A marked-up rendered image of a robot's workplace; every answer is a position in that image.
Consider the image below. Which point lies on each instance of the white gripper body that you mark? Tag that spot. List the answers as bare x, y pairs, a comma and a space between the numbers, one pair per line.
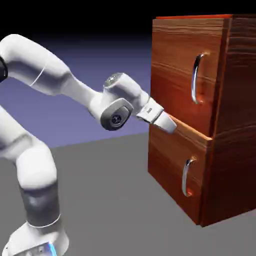
165, 120

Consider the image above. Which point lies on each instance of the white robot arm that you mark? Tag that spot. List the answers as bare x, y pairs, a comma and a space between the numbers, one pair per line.
50, 72

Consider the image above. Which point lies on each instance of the short wood cabinet door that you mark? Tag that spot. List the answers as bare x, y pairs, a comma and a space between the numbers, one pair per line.
170, 168

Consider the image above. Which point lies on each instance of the tall wood cabinet door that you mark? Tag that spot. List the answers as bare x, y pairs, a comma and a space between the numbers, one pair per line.
174, 72

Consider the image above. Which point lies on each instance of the dark wood cabinet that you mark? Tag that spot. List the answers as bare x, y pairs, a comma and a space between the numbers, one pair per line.
236, 120

